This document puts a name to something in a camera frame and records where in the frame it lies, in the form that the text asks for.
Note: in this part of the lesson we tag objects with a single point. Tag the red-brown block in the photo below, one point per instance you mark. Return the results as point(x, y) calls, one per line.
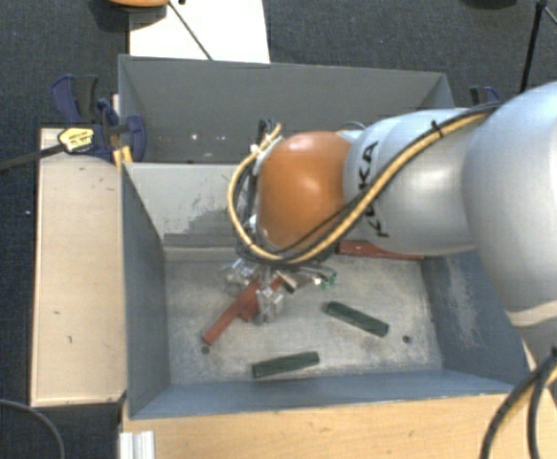
point(223, 324)
point(380, 252)

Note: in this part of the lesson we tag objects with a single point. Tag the dark green flat block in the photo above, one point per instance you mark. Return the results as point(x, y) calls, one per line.
point(355, 319)
point(285, 364)

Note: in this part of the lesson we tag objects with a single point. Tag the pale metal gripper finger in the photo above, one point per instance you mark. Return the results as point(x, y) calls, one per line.
point(240, 275)
point(269, 306)

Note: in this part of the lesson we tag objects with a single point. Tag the grey metal bin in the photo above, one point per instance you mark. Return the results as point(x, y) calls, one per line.
point(197, 113)

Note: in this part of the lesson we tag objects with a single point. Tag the pale wood board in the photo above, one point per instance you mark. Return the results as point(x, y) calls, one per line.
point(80, 280)

